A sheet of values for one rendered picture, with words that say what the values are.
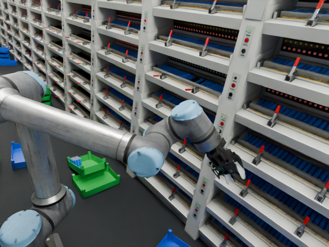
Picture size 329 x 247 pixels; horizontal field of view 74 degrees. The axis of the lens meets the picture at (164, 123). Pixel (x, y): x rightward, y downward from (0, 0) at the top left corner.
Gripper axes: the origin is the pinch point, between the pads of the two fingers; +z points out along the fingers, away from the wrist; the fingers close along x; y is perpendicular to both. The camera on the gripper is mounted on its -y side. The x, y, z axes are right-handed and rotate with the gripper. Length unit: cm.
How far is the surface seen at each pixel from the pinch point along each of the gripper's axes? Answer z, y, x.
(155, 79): -34, -68, -29
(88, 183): -1, -45, -117
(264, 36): -30, -38, 32
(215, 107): -11.9, -37.1, -0.5
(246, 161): 11.6, -18.4, 1.4
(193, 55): -36, -54, 2
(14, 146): -54, -68, -173
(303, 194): 23.0, -2.5, 16.6
